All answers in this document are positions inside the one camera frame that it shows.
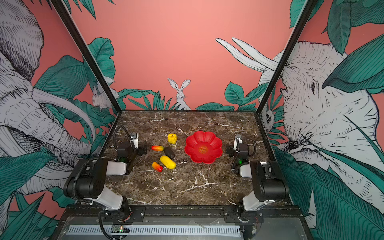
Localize red-yellow fake mango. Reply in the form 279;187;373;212
151;146;164;152
152;162;164;172

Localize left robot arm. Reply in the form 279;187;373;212
64;143;147;223

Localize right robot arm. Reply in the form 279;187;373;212
224;144;290;224

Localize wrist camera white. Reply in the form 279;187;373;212
233;135;243;151
130;133;139;149

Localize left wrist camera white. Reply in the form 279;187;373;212
130;133;139;149

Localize black frame post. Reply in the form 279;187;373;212
256;0;318;116
51;0;123;114

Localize red flower-shaped fruit bowl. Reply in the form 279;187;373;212
185;131;223;164

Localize left black frame post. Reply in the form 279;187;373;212
51;0;123;114

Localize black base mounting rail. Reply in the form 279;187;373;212
64;204;305;224

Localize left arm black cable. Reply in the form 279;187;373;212
113;125;133;151

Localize dark brown fake fruit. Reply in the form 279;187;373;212
163;147;176;160

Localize white slotted cable duct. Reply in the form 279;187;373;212
65;224;242;237

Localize right black frame post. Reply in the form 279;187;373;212
256;0;318;116

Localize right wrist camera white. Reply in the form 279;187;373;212
233;135;243;151

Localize long yellow fake fruit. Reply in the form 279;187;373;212
160;155;177;170

